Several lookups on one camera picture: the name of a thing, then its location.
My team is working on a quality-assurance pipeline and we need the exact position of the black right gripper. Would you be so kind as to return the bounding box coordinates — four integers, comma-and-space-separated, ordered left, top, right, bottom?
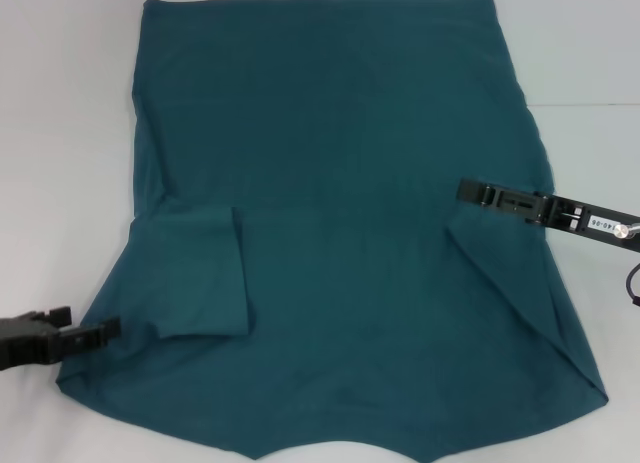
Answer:
456, 178, 640, 255

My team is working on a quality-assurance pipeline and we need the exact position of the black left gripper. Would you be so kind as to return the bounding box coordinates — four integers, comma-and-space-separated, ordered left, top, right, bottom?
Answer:
0, 305, 123, 372

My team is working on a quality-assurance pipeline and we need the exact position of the teal shirt with white print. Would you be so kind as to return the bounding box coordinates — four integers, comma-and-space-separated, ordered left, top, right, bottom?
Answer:
53, 0, 612, 463

